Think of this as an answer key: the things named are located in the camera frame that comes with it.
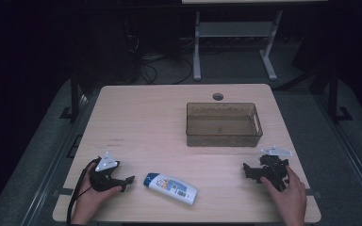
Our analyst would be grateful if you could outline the black frame post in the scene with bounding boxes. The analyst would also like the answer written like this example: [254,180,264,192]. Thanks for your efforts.
[59,67,80,121]
[327,67,354,123]

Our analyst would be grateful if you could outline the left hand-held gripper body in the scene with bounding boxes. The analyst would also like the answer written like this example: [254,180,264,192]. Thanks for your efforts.
[89,152,123,193]

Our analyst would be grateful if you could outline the white metal stand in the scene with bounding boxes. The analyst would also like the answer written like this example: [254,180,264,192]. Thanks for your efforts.
[192,9,284,82]

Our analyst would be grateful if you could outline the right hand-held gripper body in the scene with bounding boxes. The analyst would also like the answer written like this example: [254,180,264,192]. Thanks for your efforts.
[258,145,294,192]

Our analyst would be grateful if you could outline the floor cable bundle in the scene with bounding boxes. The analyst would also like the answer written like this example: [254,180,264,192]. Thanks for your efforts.
[140,54,194,86]

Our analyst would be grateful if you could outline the person's left hand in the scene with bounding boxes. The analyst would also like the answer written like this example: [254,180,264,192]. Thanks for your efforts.
[71,161,123,221]

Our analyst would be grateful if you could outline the person's right hand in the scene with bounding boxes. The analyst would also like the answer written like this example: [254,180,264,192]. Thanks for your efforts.
[259,166,307,220]

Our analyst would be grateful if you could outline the brown translucent plastic bin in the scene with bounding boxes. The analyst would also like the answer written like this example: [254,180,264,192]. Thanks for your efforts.
[186,102,264,148]

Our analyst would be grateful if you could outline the black tape strip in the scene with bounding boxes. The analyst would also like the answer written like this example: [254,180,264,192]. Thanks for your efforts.
[304,187,322,200]
[56,187,75,197]

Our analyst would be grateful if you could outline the metal floor rail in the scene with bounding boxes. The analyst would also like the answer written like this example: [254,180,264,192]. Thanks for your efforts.
[314,92,362,218]
[20,92,92,226]

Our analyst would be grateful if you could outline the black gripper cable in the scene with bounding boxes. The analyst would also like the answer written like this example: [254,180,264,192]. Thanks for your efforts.
[65,158,101,225]

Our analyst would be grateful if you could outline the white blue-capped shampoo bottle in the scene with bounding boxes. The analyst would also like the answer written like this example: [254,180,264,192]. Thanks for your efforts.
[142,172,198,206]

